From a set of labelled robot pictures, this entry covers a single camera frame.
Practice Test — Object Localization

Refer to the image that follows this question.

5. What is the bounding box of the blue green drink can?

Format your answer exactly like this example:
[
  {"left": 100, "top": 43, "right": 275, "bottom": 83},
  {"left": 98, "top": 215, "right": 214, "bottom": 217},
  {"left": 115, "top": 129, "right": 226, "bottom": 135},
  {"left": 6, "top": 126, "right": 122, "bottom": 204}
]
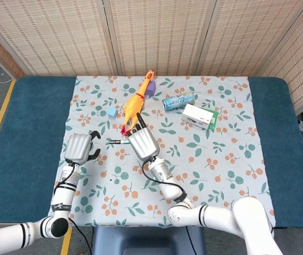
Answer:
[{"left": 162, "top": 92, "right": 196, "bottom": 111}]

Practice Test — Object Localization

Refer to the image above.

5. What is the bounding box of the purple foam block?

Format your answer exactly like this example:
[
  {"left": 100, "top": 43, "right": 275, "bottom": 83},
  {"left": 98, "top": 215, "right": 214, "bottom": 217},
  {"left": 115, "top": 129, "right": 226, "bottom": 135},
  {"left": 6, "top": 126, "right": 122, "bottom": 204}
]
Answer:
[{"left": 145, "top": 81, "right": 157, "bottom": 97}]

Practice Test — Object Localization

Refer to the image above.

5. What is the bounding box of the green flat package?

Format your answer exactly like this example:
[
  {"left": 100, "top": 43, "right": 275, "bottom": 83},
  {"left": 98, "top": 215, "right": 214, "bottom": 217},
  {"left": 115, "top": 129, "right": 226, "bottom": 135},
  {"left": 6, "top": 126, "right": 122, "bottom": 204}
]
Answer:
[{"left": 203, "top": 107, "right": 219, "bottom": 131}]

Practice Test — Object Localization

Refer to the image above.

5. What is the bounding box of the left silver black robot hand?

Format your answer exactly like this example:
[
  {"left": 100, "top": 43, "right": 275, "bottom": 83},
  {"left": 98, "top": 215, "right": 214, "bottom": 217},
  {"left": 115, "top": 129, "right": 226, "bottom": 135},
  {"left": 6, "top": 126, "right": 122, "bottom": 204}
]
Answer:
[{"left": 64, "top": 130, "right": 102, "bottom": 165}]

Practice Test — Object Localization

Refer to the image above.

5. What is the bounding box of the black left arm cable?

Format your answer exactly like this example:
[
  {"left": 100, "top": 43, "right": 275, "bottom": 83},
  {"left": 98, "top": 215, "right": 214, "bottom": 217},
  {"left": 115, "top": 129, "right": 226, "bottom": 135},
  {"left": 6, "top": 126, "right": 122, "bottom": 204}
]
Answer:
[{"left": 53, "top": 160, "right": 93, "bottom": 255}]

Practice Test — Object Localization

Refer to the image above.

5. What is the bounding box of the white cardboard box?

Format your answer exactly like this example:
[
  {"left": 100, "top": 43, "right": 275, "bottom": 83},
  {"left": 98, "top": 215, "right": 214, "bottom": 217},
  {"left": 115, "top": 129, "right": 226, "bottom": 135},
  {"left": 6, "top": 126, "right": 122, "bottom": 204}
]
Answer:
[{"left": 181, "top": 103, "right": 214, "bottom": 130}]

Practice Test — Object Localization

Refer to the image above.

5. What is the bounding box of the blue felt table cover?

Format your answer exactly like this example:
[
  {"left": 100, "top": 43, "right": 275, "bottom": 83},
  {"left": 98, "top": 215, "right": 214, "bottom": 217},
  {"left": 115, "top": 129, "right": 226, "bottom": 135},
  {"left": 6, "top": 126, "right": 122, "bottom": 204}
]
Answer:
[{"left": 0, "top": 75, "right": 303, "bottom": 231}]

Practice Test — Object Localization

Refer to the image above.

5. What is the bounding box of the yellow rubber chicken toy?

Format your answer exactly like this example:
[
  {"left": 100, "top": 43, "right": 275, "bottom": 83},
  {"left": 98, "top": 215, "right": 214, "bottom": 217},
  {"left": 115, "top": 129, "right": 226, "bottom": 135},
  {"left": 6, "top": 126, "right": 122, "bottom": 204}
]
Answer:
[{"left": 120, "top": 69, "right": 156, "bottom": 137}]

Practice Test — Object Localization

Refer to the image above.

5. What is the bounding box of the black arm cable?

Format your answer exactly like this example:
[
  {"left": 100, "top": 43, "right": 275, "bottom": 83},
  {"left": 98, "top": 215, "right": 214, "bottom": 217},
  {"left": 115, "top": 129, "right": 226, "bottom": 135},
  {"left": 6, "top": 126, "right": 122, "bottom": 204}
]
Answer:
[
  {"left": 141, "top": 158, "right": 188, "bottom": 203},
  {"left": 53, "top": 160, "right": 93, "bottom": 255}
]

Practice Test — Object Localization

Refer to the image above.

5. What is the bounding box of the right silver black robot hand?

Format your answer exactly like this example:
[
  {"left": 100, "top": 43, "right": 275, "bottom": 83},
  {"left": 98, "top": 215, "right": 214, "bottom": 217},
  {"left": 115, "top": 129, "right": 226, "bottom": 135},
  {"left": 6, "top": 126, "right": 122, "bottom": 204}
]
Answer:
[{"left": 126, "top": 113, "right": 160, "bottom": 162}]

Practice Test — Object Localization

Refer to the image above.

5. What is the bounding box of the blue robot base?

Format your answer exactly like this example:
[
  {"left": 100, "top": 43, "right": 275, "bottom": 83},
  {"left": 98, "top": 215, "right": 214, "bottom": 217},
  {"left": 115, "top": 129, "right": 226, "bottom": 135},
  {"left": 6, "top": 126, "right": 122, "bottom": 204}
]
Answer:
[{"left": 91, "top": 226, "right": 205, "bottom": 255}]

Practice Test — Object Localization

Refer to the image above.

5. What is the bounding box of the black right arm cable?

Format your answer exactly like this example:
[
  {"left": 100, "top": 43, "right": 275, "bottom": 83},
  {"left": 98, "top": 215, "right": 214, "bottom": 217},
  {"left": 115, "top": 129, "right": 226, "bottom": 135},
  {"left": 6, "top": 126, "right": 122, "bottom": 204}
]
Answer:
[{"left": 141, "top": 158, "right": 188, "bottom": 203}]

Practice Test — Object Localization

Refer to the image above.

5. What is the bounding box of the floral printed tablecloth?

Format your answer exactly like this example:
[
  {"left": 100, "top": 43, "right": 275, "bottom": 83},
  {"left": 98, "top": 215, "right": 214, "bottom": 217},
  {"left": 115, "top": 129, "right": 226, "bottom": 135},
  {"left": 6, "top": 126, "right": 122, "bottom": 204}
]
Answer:
[{"left": 46, "top": 75, "right": 276, "bottom": 232}]

